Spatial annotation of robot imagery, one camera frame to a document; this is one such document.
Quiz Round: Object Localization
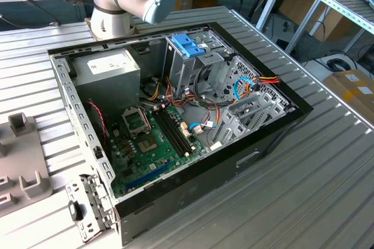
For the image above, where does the red orange wire bundle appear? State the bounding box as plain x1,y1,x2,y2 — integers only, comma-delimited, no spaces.
165,76,205,111

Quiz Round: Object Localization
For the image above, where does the yellow orange wire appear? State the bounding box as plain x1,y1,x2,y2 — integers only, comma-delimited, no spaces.
144,81,163,101

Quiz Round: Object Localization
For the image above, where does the blue data wire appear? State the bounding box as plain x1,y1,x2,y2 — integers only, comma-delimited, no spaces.
233,76,259,104

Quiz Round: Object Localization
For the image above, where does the green motherboard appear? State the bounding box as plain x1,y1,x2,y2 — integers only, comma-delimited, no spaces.
106,104,211,200

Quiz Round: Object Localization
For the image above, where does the aluminium frame table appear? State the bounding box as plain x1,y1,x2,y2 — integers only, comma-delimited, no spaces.
285,0,374,56

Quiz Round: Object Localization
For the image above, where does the black latch knob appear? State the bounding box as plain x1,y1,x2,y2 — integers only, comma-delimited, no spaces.
67,200,85,222

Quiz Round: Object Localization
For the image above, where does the black RAM slot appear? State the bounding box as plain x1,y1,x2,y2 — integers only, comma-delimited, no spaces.
155,109,191,156
151,110,188,158
162,107,196,151
159,108,194,154

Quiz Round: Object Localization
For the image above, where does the cardboard box with labels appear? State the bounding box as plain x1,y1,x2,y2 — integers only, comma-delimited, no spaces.
323,69,374,117

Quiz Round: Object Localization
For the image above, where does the grey parts rack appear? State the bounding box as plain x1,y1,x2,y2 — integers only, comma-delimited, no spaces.
0,113,54,218

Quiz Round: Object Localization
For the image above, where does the cream board connector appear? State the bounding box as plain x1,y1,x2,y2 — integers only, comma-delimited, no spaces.
179,122,191,139

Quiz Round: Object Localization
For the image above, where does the grey metal drive cage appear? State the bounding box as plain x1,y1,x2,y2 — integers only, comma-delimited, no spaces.
162,30,234,101

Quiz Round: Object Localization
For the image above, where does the black cable coil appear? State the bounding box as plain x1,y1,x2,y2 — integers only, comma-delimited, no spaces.
326,58,356,72

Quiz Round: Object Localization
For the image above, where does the brown cardboard box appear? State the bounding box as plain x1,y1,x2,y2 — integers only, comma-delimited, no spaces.
277,0,325,27
315,12,366,42

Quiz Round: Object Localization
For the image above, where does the thin red wire loop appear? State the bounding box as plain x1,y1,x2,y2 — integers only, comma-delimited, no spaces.
201,96,222,133

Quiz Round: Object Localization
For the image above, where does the red yellow power wire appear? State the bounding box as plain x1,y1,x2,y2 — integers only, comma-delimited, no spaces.
247,75,281,92

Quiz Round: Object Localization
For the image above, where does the grey power supply unit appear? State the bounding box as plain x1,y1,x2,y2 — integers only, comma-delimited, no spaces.
71,47,141,121

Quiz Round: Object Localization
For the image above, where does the blue plastic drive latch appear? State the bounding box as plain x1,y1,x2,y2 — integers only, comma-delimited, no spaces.
171,33,207,59

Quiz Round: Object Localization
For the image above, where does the red black twisted wire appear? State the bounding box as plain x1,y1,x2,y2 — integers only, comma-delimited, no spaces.
86,100,108,148

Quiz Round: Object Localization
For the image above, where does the CPU socket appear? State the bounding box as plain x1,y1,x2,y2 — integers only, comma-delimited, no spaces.
136,134,160,155

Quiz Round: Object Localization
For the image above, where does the grey metal disk bay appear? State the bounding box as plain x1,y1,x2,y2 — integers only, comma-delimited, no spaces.
209,55,296,148

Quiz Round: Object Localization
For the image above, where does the thick black cable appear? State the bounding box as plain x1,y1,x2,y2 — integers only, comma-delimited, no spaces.
194,64,213,101

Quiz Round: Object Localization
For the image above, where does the blue expansion slot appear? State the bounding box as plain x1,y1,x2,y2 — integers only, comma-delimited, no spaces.
126,160,172,191

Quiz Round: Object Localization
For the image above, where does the blue wire with white plug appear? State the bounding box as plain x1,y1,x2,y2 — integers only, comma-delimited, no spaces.
188,122,219,136

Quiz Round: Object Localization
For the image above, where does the metal socket cover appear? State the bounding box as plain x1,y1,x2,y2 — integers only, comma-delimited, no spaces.
120,106,153,140

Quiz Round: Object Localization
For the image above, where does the black open PC case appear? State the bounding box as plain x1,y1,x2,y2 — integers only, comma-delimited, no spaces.
47,22,314,247

